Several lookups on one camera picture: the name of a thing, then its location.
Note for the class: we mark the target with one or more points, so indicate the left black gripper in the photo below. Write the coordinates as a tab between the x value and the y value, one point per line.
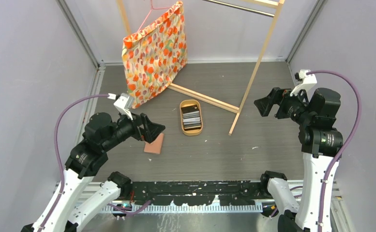
152	129

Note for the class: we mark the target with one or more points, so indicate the wooden clothes rack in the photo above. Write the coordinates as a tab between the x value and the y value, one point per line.
275	5

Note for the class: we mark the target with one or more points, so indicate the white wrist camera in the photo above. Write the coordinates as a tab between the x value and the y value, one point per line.
306	82
123	103

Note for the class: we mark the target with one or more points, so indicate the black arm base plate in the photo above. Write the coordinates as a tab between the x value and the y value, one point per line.
195	193

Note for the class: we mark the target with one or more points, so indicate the pink leather card holder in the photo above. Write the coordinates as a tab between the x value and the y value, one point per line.
154	147

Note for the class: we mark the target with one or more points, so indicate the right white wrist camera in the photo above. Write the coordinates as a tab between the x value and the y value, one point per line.
306	82

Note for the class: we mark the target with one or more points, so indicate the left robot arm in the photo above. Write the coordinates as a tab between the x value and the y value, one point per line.
101	134

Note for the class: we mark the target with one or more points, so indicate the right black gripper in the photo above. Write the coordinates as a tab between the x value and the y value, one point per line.
265	104

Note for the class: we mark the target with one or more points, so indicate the floral orange fabric bag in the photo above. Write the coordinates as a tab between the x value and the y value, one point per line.
154	55

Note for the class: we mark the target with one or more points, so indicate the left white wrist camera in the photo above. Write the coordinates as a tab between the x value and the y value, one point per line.
123	103

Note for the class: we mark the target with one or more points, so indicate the pink wire hanger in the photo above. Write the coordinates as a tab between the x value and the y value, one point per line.
156	9

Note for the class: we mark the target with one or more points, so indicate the tan oval card tray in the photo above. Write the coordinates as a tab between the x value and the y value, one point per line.
191	132

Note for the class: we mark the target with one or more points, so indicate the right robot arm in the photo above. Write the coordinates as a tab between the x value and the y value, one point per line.
320	142

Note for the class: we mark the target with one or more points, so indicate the stack of credit cards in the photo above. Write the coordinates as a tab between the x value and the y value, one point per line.
191	117

